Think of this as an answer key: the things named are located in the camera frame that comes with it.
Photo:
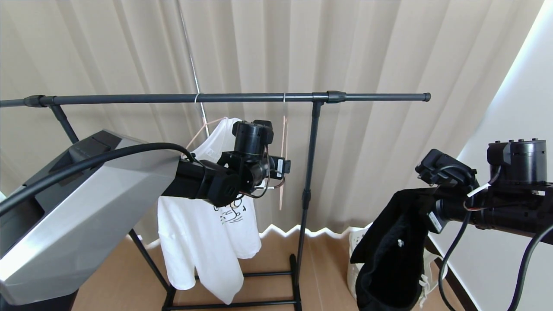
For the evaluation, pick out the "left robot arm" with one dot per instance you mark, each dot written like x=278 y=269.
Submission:
x=86 y=216

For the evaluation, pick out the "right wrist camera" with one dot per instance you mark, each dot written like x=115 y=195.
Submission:
x=445 y=170

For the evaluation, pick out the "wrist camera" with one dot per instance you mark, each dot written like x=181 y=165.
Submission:
x=265 y=129
x=445 y=170

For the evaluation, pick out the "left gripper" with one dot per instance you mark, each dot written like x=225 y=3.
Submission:
x=270 y=168

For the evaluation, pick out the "white printed t-shirt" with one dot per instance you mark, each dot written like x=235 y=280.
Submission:
x=194 y=242

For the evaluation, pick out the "beige curtain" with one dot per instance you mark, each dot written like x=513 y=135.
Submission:
x=129 y=43

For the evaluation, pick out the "white laundry basket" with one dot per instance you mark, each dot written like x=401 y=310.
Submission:
x=356 y=268

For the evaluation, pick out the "black garment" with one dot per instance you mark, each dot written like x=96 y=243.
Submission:
x=389 y=259

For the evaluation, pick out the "black clothes rack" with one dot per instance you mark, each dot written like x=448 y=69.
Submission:
x=259 y=97

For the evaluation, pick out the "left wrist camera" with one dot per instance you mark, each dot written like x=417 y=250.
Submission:
x=265 y=129

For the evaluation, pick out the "pink clothes hanger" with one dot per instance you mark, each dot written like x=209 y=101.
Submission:
x=283 y=138
x=199 y=129

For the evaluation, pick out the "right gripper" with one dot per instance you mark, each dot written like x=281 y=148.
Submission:
x=510 y=214

